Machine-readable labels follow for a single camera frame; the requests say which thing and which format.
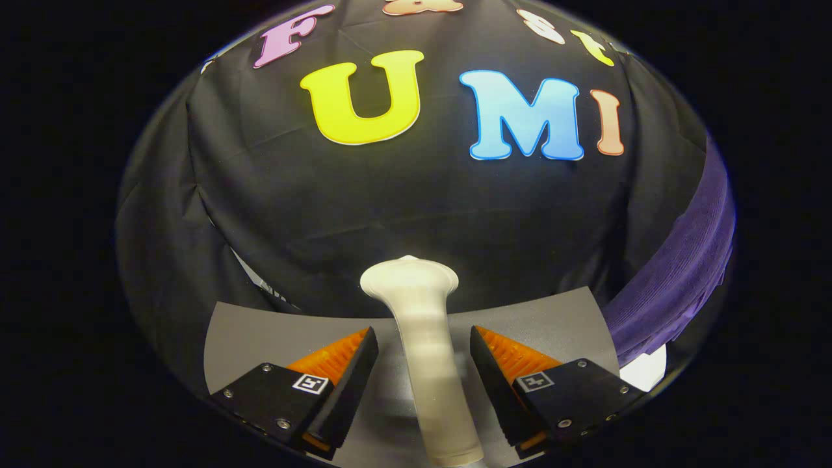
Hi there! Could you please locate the white garment steamer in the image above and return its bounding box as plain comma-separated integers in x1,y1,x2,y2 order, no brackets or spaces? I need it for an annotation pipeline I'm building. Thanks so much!
359,255,485,467

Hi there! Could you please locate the grey cabinet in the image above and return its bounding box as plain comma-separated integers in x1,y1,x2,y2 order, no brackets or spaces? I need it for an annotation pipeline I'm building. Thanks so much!
203,286,621,468

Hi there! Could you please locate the purple corduroy jacket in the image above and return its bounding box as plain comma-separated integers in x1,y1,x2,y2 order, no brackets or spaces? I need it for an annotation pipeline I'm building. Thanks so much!
608,136,735,368

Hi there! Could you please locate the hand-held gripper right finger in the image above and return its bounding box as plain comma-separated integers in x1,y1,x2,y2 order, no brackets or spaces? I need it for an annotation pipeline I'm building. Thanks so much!
469,325,645,459

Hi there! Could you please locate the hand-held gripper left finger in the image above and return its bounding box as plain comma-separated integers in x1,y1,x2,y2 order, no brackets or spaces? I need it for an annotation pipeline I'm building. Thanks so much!
209,326,379,461

